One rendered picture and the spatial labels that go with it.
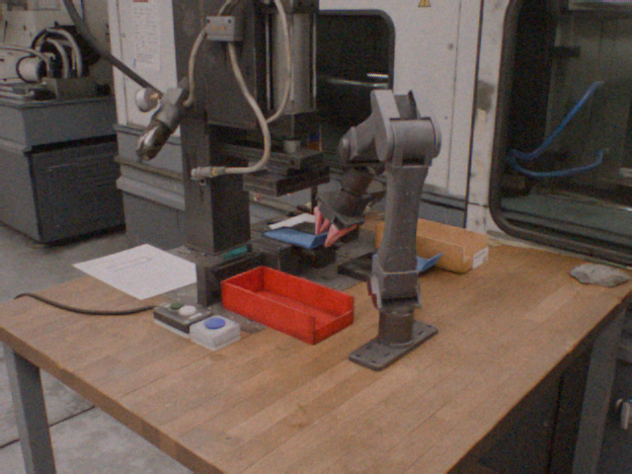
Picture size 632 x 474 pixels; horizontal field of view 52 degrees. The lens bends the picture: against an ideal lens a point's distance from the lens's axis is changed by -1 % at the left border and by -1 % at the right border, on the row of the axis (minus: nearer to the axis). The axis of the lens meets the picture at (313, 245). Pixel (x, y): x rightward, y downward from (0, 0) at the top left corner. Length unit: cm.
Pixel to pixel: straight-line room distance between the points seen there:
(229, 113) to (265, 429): 78
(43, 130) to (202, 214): 288
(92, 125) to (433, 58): 302
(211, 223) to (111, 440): 119
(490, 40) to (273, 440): 121
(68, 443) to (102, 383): 149
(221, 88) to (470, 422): 91
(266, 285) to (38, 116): 317
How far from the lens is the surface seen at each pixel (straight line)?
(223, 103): 152
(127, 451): 252
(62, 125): 449
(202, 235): 167
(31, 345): 132
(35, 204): 450
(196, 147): 162
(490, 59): 181
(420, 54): 199
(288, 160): 143
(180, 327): 126
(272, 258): 145
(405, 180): 107
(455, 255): 155
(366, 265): 152
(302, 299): 135
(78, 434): 267
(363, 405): 104
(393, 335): 117
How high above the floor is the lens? 147
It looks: 20 degrees down
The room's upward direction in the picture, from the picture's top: straight up
